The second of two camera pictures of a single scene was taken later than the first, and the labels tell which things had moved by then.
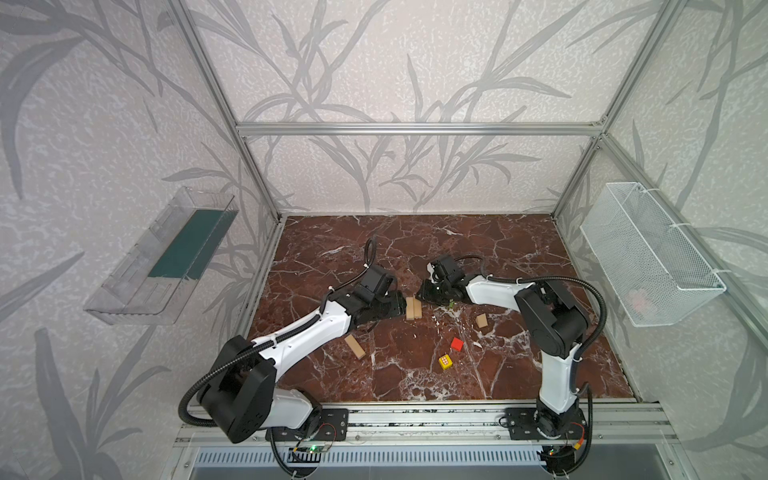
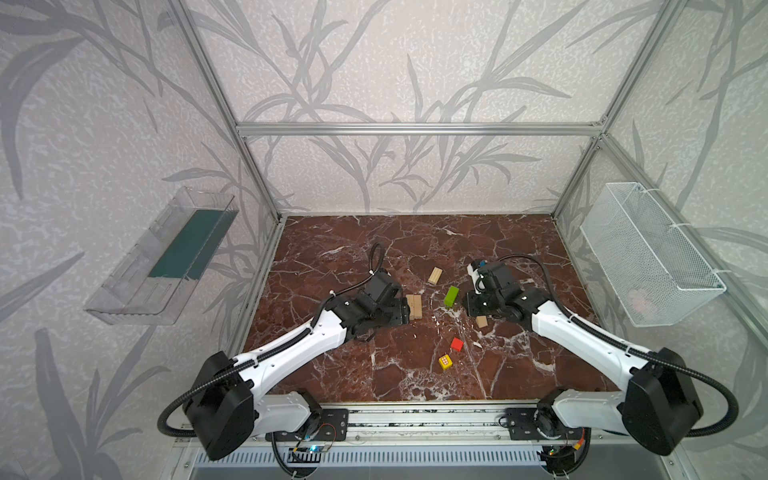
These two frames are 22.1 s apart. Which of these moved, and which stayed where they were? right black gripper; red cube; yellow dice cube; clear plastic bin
Moved: right black gripper
Stayed: red cube; yellow dice cube; clear plastic bin
